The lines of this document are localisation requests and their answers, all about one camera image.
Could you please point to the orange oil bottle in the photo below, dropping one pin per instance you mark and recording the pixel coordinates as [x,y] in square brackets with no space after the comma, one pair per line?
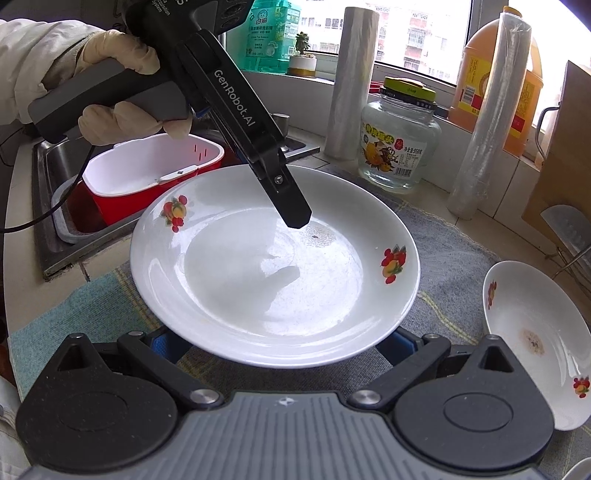
[471,83]

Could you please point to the person's white jacket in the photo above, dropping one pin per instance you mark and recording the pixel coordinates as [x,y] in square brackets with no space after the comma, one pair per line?
[9,438]

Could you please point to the small red container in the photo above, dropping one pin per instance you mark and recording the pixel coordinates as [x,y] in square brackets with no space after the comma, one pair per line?
[375,86]

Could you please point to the window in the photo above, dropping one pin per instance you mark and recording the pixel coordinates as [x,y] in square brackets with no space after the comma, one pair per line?
[415,32]

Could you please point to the clear plastic wrap roll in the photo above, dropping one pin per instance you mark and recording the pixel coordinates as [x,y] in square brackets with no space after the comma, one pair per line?
[351,92]
[489,129]

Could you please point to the small potted succulent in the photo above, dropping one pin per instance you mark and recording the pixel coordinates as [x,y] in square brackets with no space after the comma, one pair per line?
[302,62]

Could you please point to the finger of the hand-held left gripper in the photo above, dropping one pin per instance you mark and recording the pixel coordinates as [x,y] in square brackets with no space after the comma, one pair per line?
[288,203]

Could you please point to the white plastic strainer basket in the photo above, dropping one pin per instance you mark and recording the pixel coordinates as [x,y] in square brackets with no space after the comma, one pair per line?
[138,170]

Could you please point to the short metal post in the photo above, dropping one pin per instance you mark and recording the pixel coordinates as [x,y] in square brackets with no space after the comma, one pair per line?
[281,124]

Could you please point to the blue grey checked mat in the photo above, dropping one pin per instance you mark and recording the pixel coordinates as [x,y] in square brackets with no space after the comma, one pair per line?
[461,258]

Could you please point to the glass jar with green lid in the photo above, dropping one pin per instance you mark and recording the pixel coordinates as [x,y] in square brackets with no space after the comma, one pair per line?
[397,134]

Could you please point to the white fruit-print plate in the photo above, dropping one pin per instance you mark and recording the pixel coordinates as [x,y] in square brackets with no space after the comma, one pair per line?
[231,286]
[531,314]

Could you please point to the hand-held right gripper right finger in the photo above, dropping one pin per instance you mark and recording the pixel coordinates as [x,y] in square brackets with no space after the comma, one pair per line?
[399,347]

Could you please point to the kitchen knife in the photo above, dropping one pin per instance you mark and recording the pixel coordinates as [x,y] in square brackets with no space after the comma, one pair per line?
[568,226]

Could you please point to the stainless steel sink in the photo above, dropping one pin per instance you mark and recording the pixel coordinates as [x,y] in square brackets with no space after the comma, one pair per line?
[51,258]

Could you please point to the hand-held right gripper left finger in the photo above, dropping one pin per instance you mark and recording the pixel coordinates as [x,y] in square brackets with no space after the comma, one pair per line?
[168,345]

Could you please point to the green detergent bottle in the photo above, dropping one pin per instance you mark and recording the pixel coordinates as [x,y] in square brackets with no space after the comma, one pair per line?
[268,41]

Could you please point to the person's left forearm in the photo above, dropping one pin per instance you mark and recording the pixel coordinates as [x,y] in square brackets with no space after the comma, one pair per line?
[27,60]

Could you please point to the person's left hand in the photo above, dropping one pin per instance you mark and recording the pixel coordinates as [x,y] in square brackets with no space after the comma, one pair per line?
[115,50]

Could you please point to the wooden cutting board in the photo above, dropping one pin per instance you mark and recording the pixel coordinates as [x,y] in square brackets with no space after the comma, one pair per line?
[572,152]

